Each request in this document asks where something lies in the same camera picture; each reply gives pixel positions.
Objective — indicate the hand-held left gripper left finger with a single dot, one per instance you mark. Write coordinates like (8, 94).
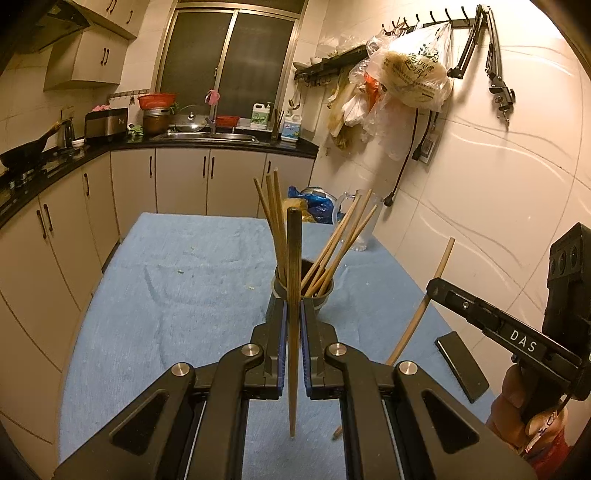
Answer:
(282, 350)

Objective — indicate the large clear plastic bag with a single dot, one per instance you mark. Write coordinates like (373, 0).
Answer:
(411, 69)

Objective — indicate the black phone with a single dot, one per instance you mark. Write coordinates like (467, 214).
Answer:
(461, 367)

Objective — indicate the black hook rail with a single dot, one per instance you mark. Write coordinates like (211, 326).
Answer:
(438, 18)

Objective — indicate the kitchen window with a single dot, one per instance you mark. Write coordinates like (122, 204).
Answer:
(231, 50)

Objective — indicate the blue plastic bag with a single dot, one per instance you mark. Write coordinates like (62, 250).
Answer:
(318, 203)

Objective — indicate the beige lower cabinets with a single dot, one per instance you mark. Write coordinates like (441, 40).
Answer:
(184, 180)

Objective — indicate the steel kettle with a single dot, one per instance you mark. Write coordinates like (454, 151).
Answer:
(66, 134)

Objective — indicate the person's right hand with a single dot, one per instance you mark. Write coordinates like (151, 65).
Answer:
(508, 401)

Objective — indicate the white jug green label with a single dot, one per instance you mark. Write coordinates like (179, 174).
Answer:
(262, 115)

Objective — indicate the black wall shelf rack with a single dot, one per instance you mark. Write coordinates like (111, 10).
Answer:
(332, 62)

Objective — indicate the red bowl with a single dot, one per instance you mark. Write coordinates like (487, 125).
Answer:
(227, 121)

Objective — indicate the red basin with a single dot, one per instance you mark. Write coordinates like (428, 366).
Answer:
(157, 100)

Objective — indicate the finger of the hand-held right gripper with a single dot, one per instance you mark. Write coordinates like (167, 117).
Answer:
(461, 305)

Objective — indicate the dark round chopstick holder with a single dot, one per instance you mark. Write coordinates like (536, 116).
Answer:
(278, 290)

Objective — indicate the wall socket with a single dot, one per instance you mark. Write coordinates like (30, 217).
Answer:
(425, 150)

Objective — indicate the black wok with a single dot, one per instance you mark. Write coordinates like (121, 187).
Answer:
(23, 154)

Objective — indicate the steel box appliance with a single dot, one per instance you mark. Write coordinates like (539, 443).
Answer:
(106, 123)

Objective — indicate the group of wooden chopsticks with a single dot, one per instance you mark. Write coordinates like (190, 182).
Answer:
(278, 230)

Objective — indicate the brown pot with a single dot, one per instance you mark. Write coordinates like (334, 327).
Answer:
(154, 122)

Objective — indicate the black countertop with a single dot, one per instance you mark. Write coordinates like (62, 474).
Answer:
(55, 173)

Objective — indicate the clear glass mug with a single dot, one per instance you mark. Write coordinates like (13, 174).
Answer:
(344, 203)

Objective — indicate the glass pot lid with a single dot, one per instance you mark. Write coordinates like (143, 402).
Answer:
(191, 122)

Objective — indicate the bunch of hanging plastic bags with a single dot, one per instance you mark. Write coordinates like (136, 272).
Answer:
(364, 106)

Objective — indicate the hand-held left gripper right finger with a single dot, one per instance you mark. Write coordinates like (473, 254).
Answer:
(304, 350)

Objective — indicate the yellow plastic bag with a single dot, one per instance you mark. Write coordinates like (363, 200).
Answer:
(295, 205)

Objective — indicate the dark brown wooden chopstick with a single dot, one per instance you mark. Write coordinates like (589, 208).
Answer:
(294, 258)

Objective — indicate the black range hood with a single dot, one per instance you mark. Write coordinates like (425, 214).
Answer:
(51, 23)

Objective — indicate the faucet with pink cloth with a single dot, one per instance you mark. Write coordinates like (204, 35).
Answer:
(213, 99)

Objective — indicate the steel sink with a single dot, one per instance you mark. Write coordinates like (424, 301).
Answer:
(207, 136)

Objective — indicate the beige cabinets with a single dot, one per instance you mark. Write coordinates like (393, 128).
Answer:
(99, 50)
(184, 180)

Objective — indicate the beige upper cabinets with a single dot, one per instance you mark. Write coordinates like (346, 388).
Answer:
(99, 50)

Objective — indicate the blue tablecloth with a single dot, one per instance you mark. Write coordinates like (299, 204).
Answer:
(184, 323)

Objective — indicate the white jug blue label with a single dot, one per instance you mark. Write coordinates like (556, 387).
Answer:
(292, 127)

